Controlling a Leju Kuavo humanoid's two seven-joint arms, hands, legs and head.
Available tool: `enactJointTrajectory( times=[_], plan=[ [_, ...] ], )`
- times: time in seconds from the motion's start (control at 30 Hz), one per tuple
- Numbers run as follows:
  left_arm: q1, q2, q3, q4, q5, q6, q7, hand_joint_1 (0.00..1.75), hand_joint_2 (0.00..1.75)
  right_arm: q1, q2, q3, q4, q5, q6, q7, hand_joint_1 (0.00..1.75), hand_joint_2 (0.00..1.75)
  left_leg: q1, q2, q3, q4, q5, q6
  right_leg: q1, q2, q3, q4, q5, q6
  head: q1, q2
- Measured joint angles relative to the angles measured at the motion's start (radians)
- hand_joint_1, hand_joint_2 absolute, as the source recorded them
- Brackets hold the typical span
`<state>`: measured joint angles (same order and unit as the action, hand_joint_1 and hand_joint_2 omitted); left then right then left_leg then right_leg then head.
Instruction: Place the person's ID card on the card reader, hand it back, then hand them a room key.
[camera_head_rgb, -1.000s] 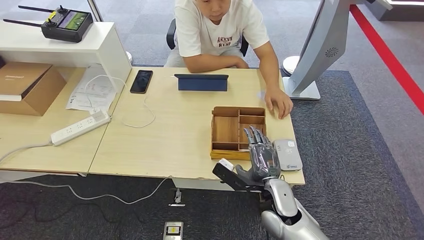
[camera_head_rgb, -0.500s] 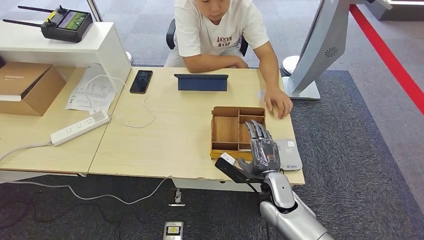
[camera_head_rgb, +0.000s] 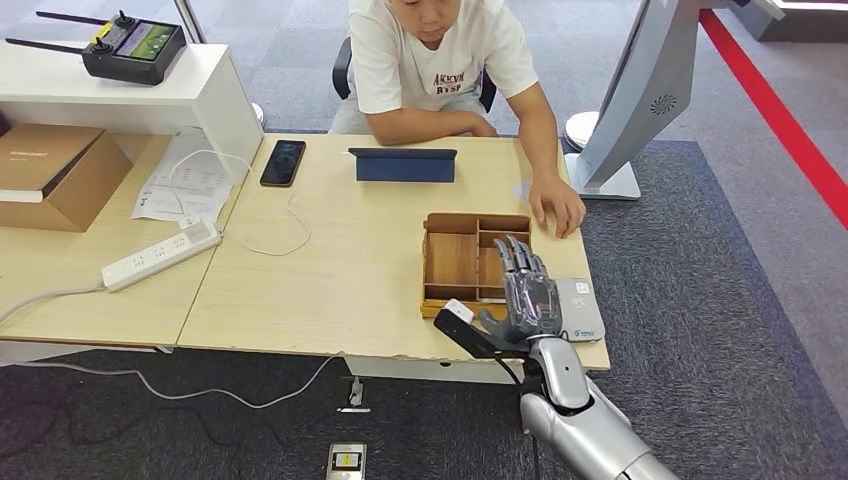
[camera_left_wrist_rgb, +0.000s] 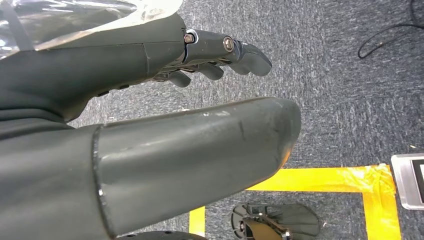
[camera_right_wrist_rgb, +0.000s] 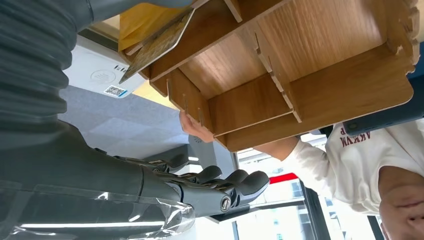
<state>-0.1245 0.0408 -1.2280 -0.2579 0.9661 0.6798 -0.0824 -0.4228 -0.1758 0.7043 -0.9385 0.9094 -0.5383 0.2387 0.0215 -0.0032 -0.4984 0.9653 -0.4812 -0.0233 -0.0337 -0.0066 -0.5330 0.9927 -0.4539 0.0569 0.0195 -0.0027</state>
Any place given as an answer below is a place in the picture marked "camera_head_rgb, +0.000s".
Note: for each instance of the black office chair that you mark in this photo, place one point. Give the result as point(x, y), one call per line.
point(341, 66)

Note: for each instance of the white pole base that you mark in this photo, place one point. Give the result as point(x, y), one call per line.
point(259, 116)

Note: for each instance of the white desk frame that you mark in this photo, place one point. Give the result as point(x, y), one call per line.
point(66, 351)
point(430, 371)

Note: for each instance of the person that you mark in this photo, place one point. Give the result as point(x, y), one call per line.
point(411, 66)

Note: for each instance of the tablet in blue case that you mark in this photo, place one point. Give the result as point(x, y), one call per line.
point(404, 169)

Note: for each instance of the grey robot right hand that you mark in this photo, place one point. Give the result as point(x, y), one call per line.
point(530, 305)

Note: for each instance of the wooden compartment organizer box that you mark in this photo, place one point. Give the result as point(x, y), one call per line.
point(450, 258)

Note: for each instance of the person's right hand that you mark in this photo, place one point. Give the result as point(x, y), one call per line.
point(482, 127)

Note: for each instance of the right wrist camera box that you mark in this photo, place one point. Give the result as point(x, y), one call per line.
point(464, 334)

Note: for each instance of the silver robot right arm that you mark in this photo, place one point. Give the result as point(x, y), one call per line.
point(583, 430)

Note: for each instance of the black remote controller with antennas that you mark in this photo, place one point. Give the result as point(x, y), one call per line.
point(132, 52)

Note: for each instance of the printed paper sheets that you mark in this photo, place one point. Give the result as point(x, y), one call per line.
point(159, 199)

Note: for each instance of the person's left hand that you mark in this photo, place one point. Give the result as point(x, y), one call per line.
point(556, 202)

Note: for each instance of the person's left forearm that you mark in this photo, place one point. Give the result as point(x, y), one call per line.
point(540, 132)

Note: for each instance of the white power strip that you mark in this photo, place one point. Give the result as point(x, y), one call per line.
point(152, 260)

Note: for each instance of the metal pole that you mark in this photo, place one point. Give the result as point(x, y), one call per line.
point(191, 23)

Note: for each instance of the floor socket plate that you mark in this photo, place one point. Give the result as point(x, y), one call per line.
point(356, 394)

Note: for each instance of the grey card reader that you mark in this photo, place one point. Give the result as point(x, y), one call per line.
point(583, 311)

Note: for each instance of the grey display platform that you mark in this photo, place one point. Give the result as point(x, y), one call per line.
point(808, 30)

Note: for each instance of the white charger plug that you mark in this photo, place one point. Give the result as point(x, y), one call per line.
point(199, 232)

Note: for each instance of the white round base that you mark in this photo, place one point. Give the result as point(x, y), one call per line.
point(580, 129)

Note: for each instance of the black smartphone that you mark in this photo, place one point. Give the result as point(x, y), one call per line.
point(283, 163)

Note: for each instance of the silver kiosk monitor stand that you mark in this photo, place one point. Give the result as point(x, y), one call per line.
point(652, 79)

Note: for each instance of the person's right forearm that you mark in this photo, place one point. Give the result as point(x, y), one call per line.
point(417, 126)

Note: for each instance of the white flat book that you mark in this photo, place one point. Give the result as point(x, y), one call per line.
point(20, 196)

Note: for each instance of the white desk shelf riser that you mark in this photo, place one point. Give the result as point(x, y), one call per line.
point(166, 73)

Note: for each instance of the brown cardboard box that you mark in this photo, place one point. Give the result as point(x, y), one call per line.
point(60, 172)

